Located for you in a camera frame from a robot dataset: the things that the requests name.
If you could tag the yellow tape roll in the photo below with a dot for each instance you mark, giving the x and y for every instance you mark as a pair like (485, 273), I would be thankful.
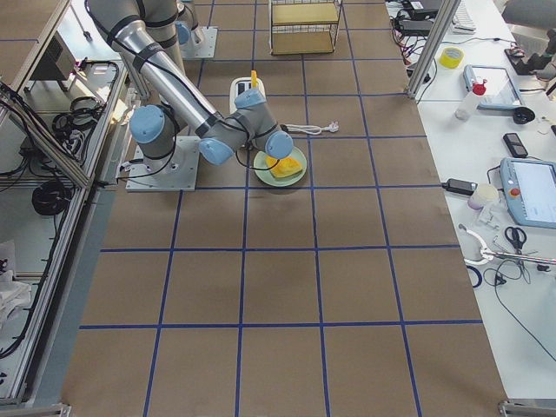
(451, 57)

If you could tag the squeeze bottle red cap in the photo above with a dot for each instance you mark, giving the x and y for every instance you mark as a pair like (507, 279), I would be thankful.
(471, 102)

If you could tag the yellow toast slice in toaster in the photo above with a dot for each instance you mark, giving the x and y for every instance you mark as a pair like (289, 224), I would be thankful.
(254, 79)

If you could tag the grey control box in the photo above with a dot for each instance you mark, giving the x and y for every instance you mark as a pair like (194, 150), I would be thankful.
(56, 63)

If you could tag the aluminium frame post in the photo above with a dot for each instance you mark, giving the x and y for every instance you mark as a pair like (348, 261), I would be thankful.
(439, 29)

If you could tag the black phone device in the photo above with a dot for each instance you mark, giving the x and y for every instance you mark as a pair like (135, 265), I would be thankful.
(515, 145)

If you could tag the yellow toast on plate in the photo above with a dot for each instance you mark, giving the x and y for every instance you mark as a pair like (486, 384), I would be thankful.
(283, 168)

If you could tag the upper teach pendant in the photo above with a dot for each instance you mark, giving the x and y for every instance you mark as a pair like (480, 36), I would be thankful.
(501, 92)

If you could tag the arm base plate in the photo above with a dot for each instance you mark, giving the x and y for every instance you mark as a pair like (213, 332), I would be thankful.
(206, 50)
(169, 175)

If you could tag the wire shelf rack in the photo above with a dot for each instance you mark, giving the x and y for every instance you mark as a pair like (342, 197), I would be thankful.
(303, 27)

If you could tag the lower teach pendant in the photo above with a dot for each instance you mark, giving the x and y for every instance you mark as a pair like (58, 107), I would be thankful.
(529, 189)

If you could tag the black scissors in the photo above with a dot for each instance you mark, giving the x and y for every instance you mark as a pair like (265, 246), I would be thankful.
(517, 237)

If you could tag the teach pendant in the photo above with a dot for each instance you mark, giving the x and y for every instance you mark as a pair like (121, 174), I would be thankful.
(529, 189)
(501, 92)

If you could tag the cream white toaster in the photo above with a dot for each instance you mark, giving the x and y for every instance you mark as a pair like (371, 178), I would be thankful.
(241, 84)

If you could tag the white cup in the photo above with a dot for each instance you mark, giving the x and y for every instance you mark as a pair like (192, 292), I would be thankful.
(483, 195)

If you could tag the green round plate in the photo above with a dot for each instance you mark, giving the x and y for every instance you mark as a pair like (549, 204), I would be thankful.
(262, 172)

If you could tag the black power adapter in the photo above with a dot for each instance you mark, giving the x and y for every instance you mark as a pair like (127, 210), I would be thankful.
(459, 186)

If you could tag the white pliers tool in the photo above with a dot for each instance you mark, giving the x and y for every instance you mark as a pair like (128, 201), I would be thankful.
(483, 252)

